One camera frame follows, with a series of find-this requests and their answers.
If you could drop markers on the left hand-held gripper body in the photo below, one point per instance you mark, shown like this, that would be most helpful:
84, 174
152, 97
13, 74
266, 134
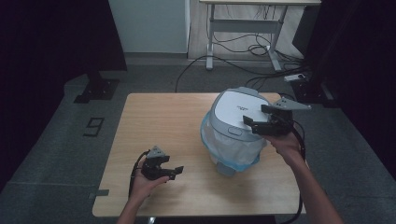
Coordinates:
152, 168

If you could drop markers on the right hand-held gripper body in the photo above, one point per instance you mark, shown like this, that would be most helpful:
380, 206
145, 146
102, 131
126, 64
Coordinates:
280, 124

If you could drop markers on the grey white lidded trash can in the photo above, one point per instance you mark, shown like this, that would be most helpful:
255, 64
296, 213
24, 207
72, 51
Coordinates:
232, 112

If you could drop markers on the translucent blue trash bag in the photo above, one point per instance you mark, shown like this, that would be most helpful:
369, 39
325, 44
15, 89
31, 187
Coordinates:
230, 149

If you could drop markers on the person's left hand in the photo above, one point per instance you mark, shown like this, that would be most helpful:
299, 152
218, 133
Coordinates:
141, 185

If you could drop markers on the person's right hand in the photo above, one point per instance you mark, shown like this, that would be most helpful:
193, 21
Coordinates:
288, 146

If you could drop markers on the white power strip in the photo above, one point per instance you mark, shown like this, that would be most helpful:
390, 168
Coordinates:
293, 77

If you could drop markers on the black stand base with curtain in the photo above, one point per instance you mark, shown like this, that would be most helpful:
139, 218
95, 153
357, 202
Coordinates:
314, 91

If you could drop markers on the dark curtain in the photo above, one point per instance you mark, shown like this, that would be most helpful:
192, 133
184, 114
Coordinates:
46, 46

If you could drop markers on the white metal frame desk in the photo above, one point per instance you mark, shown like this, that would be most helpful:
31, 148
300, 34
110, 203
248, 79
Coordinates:
246, 25

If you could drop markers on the black stand base plate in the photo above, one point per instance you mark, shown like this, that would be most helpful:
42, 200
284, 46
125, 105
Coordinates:
98, 88

